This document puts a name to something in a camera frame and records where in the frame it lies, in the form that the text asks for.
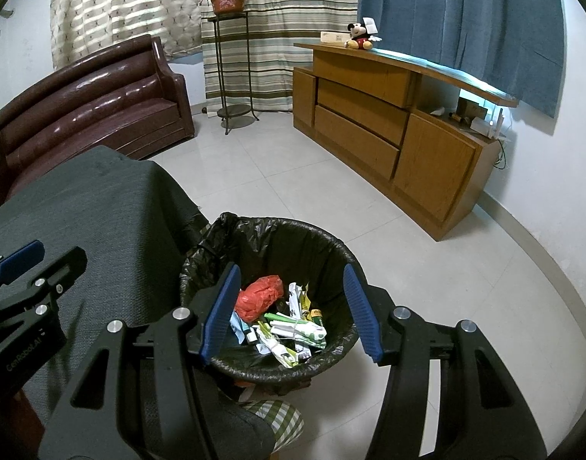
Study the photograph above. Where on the white router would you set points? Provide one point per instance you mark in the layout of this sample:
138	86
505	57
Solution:
484	127

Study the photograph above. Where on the beige cardboard box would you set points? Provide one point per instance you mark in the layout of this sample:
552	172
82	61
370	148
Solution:
333	37

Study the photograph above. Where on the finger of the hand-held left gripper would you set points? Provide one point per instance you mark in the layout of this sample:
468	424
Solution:
19	261
58	273

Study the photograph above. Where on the brown leather sofa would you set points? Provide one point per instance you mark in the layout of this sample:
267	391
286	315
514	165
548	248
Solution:
91	110

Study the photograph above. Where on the blue curtain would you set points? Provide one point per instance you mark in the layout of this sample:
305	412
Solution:
465	19

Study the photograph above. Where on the beige circle patterned curtain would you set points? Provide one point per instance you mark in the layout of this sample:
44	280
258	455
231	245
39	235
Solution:
125	5

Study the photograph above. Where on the white paper tag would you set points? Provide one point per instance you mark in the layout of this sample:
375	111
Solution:
372	24

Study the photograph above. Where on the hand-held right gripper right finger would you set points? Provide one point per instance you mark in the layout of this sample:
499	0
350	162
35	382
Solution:
362	314

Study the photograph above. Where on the white pale blue packet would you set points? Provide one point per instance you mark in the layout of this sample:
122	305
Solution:
239	328

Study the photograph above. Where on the wooden cabinet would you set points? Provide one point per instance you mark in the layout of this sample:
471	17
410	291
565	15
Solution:
360	129

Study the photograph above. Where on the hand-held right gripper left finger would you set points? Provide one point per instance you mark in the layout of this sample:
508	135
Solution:
221	316

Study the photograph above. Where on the black metal plant stand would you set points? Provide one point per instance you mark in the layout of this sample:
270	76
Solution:
235	112

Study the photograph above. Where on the green bottle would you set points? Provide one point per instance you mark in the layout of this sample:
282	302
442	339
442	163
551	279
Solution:
316	317

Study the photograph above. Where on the dark brown small box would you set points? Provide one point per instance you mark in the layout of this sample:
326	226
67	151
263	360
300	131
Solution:
471	109

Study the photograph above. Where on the green and white wrapper bundle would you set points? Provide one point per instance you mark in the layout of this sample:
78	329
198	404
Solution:
297	335

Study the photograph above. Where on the trash bin with black liner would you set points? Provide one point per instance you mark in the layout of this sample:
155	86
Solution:
283	249

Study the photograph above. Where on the mouse plush toy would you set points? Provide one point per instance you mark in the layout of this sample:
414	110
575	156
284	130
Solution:
361	37

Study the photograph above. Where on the striped curtain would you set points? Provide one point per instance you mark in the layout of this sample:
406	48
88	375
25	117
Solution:
293	19

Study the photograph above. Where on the red plastic bag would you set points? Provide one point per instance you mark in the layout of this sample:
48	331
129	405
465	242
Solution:
259	297

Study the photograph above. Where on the green checked cloth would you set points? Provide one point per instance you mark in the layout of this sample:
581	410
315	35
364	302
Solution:
283	424

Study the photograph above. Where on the pale yellow green wrapper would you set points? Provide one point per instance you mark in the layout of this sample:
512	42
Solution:
297	299

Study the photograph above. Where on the dark grey tablecloth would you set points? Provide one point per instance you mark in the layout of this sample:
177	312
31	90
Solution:
106	211

